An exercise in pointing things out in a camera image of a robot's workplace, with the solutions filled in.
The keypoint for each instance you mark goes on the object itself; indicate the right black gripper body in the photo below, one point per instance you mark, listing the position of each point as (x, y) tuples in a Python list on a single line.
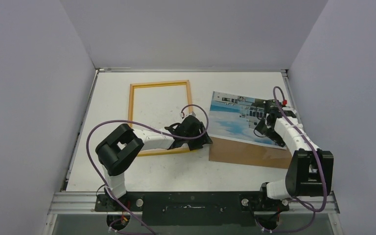
[(265, 130)]

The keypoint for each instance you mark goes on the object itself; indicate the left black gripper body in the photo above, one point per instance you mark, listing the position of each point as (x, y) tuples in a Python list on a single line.
[(192, 143)]

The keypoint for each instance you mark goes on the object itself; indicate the brown cardboard backing board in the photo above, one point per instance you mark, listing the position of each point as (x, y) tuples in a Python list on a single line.
[(234, 152)]

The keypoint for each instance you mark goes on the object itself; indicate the sky and building photo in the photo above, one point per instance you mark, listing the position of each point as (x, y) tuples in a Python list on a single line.
[(234, 117)]

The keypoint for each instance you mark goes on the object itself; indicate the yellow picture frame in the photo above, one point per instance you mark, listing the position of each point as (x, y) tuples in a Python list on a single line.
[(134, 86)]

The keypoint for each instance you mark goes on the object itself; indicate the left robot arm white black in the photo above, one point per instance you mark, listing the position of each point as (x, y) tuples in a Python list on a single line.
[(120, 148)]

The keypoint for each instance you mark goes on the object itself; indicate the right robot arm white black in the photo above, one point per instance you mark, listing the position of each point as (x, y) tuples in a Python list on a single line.
[(310, 169)]

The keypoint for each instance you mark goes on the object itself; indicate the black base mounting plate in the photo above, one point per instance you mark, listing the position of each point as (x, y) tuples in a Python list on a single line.
[(194, 208)]

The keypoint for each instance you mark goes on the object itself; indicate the aluminium table rail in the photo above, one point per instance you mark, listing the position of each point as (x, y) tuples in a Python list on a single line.
[(85, 202)]

